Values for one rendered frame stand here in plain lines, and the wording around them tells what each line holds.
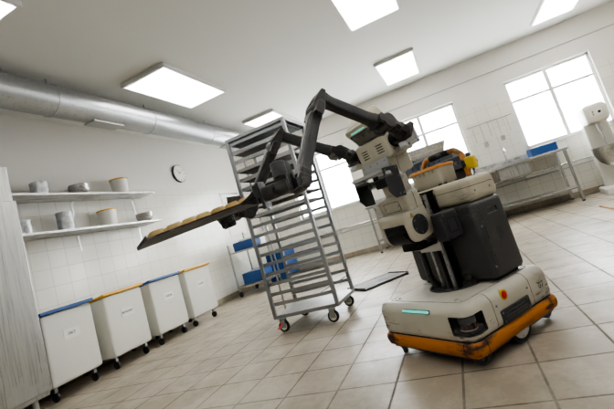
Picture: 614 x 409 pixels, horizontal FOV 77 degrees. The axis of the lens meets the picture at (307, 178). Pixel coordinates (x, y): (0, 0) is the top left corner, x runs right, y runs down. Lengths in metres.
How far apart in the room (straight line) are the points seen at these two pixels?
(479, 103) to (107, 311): 6.79
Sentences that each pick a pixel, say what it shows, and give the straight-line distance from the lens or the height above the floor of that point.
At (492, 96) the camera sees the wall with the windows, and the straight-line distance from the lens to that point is 8.03.
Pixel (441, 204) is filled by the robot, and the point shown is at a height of 0.71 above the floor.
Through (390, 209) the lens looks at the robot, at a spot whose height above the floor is 0.77.
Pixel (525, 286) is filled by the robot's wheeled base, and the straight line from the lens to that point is 2.22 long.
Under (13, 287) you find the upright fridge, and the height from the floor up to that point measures 1.03.
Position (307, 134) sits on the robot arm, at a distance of 1.55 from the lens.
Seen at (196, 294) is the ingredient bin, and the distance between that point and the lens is 5.63.
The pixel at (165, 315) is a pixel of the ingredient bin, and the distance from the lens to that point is 5.17.
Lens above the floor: 0.79
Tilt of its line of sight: 7 degrees up
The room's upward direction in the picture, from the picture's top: 17 degrees counter-clockwise
